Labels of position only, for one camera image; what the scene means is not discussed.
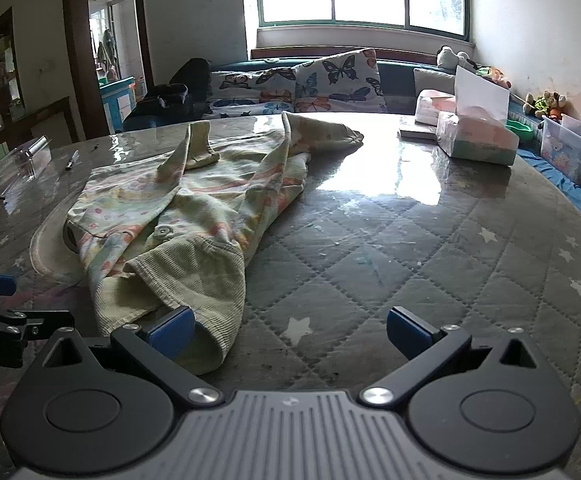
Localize clear plastic storage box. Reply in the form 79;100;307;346
539;114;581;189

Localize grey pillow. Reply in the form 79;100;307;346
413;67;459;101

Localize white pink wipes pack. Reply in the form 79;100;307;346
415;88;457;126

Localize clear plastic holder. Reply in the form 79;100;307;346
0;135;54;192

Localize colourful toys pile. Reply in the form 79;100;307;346
479;65;514;91

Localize flat dark box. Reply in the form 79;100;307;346
398;115;442;142

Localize brown plush toys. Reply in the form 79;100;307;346
523;91;567;120

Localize hanging clothes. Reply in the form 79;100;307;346
95;27;120;82

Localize pink green tissue pack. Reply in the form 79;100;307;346
435;65;519;167

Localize blue bed sheet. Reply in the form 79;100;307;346
513;145;581;241

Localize pastel patterned child's jacket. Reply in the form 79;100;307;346
63;111;365;376

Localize green plastic basin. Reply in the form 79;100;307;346
507;119;535;143

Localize long butterfly print pillow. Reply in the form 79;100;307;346
203;66;299;120

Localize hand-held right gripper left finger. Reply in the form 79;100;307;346
40;306;221;407

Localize blue white cabinet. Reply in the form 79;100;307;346
99;76;138;134

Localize square butterfly print pillow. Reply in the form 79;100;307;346
293;48;389;114

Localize dark wooden doorway frame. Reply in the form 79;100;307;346
62;0;154;137

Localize white plush toy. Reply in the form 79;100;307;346
437;45;482;71

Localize teal sofa bed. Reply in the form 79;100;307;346
205;47;581;241

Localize grey quilted star table cover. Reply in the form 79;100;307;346
0;110;581;480

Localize black bag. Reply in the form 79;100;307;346
122;58;212;132

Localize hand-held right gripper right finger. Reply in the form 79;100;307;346
359;306;542;407

